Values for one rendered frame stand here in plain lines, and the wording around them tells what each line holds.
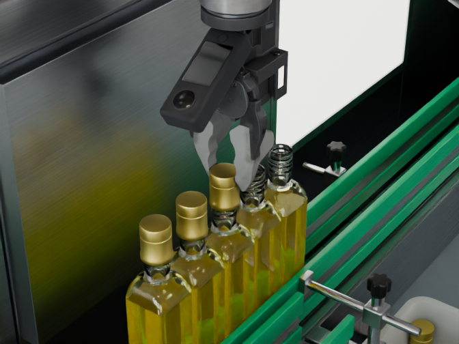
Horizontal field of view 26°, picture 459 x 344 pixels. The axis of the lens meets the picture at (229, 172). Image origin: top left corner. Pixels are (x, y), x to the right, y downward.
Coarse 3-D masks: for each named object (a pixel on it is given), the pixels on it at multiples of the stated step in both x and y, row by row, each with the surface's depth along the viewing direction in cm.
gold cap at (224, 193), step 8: (216, 168) 111; (224, 168) 111; (232, 168) 111; (216, 176) 110; (224, 176) 110; (232, 176) 110; (216, 184) 110; (224, 184) 110; (232, 184) 110; (216, 192) 111; (224, 192) 111; (232, 192) 111; (216, 200) 112; (224, 200) 111; (232, 200) 112; (216, 208) 112; (224, 208) 112; (232, 208) 112
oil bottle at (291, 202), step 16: (272, 192) 122; (288, 192) 122; (304, 192) 124; (288, 208) 121; (304, 208) 125; (288, 224) 122; (304, 224) 126; (288, 240) 124; (304, 240) 128; (288, 256) 125; (304, 256) 129; (288, 272) 127
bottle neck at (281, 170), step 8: (280, 144) 121; (272, 152) 120; (280, 152) 122; (288, 152) 120; (272, 160) 120; (280, 160) 120; (288, 160) 120; (272, 168) 121; (280, 168) 120; (288, 168) 121; (272, 176) 121; (280, 176) 121; (288, 176) 121; (272, 184) 122; (280, 184) 122; (288, 184) 122
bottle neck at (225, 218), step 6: (216, 210) 113; (234, 210) 113; (216, 216) 113; (222, 216) 113; (228, 216) 113; (234, 216) 114; (216, 222) 114; (222, 222) 113; (228, 222) 113; (234, 222) 114; (216, 228) 114; (222, 228) 114; (228, 228) 114; (234, 228) 114
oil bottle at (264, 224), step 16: (240, 208) 119; (272, 208) 119; (256, 224) 117; (272, 224) 119; (256, 240) 118; (272, 240) 120; (256, 256) 119; (272, 256) 122; (256, 272) 120; (272, 272) 123; (256, 288) 122; (272, 288) 125; (256, 304) 123
